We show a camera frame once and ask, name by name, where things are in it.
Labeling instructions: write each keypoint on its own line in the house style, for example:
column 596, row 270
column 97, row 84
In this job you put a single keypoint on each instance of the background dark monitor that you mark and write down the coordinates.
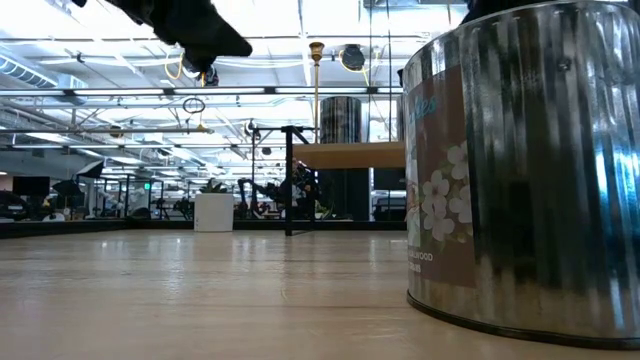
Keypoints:
column 31, row 186

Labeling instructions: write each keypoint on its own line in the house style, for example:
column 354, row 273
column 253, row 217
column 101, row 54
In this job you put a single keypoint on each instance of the wooden shelf with black legs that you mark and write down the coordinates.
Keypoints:
column 350, row 155

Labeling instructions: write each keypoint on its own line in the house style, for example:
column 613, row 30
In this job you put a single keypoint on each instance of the background black robot arm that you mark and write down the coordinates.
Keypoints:
column 250, row 187

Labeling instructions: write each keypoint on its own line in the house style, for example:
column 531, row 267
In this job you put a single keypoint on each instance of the black studio lamp shade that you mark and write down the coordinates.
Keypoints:
column 91, row 170

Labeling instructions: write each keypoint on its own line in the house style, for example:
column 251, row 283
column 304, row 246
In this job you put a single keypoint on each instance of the large tin can floral label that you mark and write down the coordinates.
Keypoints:
column 525, row 200

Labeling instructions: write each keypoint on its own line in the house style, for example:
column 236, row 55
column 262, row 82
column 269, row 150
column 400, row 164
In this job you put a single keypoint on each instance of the tall gold candlestick holder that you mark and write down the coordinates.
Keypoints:
column 316, row 90

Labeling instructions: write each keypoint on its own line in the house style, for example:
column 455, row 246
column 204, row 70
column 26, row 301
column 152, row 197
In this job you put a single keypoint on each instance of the white pot with plant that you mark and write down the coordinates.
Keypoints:
column 213, row 212

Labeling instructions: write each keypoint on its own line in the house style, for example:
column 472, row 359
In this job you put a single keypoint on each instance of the orange candle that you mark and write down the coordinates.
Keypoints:
column 340, row 120

